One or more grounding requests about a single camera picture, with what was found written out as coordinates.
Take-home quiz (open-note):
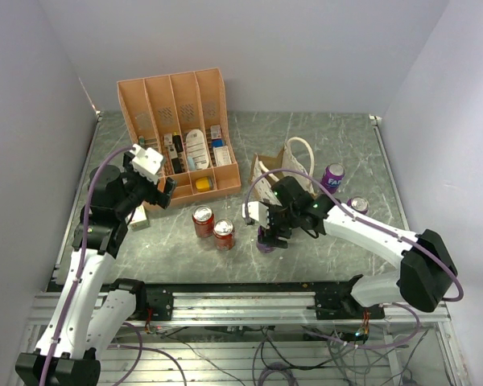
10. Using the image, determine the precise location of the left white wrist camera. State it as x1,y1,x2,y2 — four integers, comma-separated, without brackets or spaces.
130,144,164,185

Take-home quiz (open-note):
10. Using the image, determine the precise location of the black marker pen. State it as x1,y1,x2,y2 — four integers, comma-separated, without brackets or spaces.
172,133,184,153

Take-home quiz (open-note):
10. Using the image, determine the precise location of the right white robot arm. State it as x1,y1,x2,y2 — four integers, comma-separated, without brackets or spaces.
249,176,457,318

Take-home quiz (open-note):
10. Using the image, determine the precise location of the purple fanta can front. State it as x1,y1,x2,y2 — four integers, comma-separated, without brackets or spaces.
256,227,275,254

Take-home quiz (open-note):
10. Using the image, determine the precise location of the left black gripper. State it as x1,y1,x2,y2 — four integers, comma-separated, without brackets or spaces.
114,152,176,217

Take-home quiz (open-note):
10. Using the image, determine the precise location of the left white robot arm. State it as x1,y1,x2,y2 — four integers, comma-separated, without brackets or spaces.
15,165,176,385

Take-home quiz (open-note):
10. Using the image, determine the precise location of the purple fanta can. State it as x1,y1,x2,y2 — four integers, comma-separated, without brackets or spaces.
256,227,275,254
347,196,369,215
321,163,345,194

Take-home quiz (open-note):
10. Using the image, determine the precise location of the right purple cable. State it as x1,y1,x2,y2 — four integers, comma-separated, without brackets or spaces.
243,168,464,302

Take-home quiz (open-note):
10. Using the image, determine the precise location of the yellow small object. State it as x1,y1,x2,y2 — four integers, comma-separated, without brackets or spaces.
195,176,214,192

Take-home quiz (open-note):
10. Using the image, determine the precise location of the white oval device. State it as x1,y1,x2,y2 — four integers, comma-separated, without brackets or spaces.
185,129,210,171

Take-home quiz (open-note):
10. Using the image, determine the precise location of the red cola can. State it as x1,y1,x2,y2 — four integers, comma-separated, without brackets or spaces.
192,205,214,238
213,219,235,251

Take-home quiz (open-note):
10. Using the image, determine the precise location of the purple cable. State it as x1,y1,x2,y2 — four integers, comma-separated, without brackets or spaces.
243,168,464,302
38,146,140,386

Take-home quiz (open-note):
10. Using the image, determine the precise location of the small white red box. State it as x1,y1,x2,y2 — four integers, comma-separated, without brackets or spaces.
127,205,150,231

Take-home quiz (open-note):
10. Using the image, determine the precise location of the purple fanta can back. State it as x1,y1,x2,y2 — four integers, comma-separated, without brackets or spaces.
321,163,345,194

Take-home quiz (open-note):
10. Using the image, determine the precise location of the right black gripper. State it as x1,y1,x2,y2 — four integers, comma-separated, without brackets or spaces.
258,203,299,248

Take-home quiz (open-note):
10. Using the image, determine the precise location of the burlap canvas tote bag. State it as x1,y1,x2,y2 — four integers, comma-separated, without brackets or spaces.
248,137,317,202

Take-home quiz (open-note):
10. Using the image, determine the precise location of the white label box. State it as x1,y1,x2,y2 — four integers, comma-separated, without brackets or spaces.
213,146,232,167

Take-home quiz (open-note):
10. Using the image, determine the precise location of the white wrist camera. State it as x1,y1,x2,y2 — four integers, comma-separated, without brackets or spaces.
241,201,272,229
130,144,164,185

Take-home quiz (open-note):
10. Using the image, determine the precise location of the aluminium rail frame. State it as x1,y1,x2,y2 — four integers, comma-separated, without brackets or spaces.
27,282,450,327

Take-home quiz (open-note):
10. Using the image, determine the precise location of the pink desk organizer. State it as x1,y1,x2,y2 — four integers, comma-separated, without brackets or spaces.
117,68,242,206

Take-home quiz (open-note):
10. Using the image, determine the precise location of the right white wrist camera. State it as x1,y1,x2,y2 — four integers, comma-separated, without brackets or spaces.
241,201,272,229

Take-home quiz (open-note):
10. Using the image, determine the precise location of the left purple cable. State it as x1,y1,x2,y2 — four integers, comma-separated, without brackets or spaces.
38,146,140,386

